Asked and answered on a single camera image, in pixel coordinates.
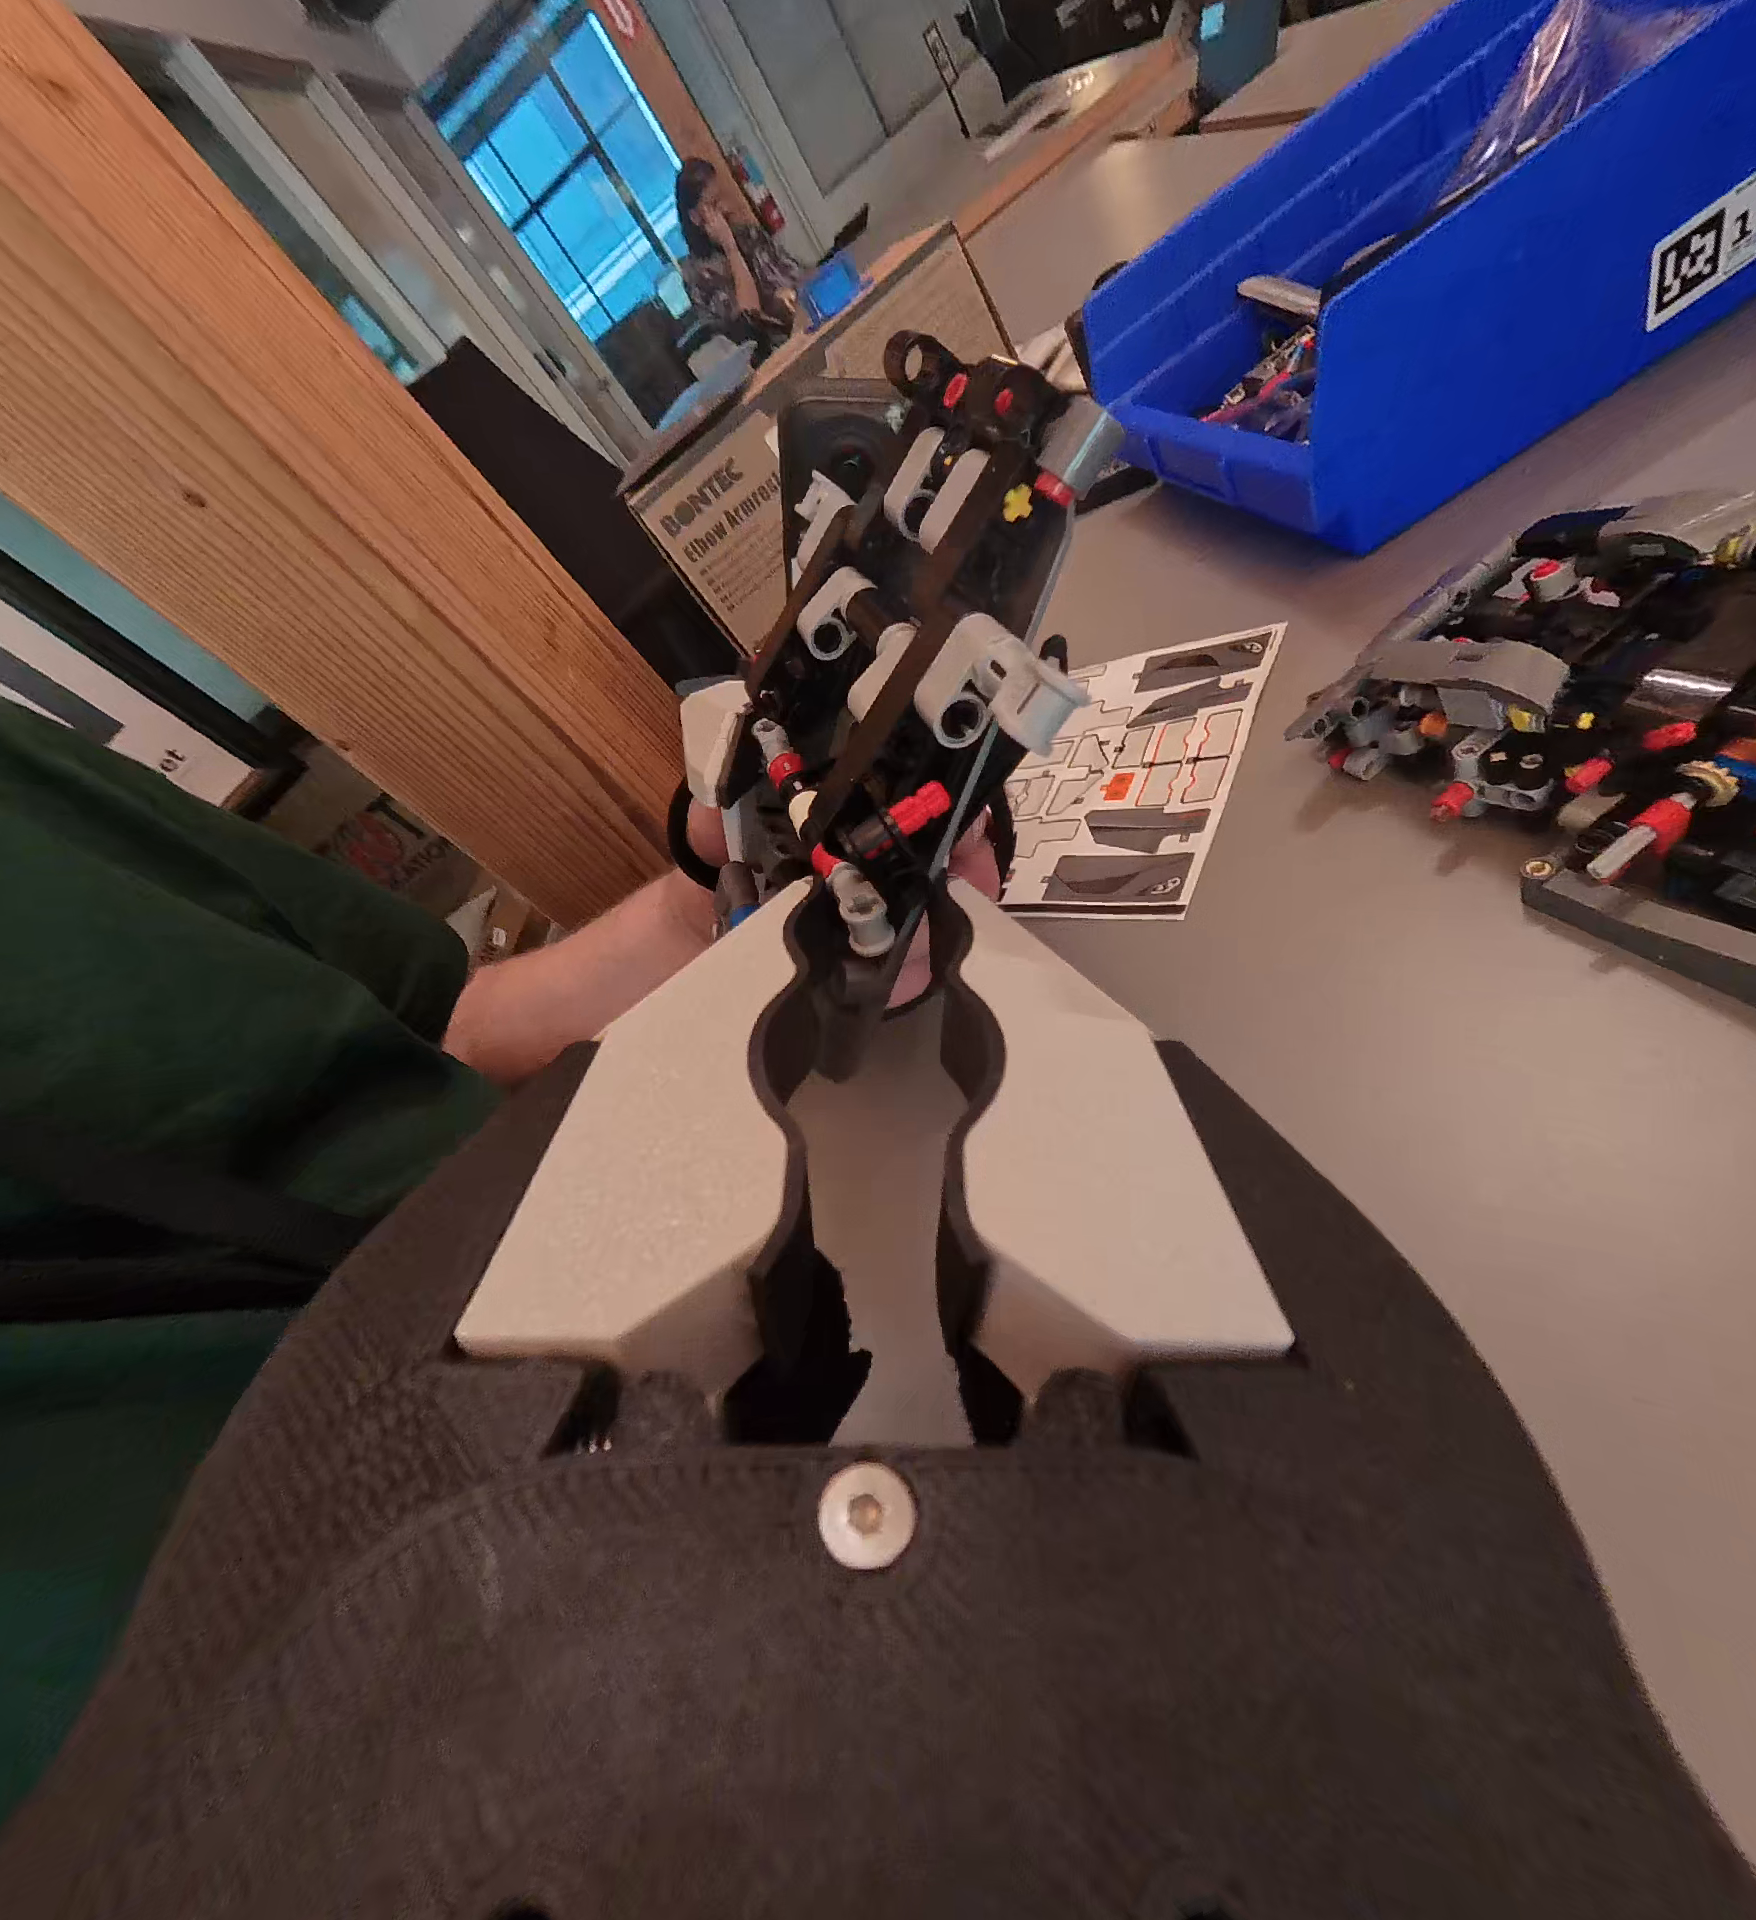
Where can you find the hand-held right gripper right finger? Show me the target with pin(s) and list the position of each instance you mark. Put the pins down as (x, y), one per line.
(1118, 1185)

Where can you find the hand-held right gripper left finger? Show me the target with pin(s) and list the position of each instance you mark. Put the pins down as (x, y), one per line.
(623, 1170)

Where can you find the small black grey lego subassembly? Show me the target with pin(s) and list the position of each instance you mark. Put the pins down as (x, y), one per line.
(878, 645)

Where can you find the large lego car chassis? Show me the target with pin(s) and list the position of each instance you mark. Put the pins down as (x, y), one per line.
(1643, 704)

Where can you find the lego sticker sheet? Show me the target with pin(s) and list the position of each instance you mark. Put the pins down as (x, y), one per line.
(1164, 781)

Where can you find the person's left hand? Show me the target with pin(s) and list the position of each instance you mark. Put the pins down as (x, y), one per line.
(667, 938)

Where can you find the printed cardboard box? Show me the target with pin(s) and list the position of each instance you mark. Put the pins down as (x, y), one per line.
(699, 540)

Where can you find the small blue background bin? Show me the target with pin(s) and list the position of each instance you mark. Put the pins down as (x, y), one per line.
(837, 289)

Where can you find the cardboard box red print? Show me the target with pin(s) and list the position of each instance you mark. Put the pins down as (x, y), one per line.
(414, 869)

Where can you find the blue storage bin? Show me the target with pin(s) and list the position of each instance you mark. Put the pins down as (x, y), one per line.
(1493, 271)

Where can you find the framed marker sign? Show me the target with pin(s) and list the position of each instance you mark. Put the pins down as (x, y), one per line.
(69, 704)

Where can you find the clear plastic bag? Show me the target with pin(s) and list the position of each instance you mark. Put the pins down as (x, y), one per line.
(1538, 88)

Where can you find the wooden post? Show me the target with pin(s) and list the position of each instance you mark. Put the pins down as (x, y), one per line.
(218, 450)

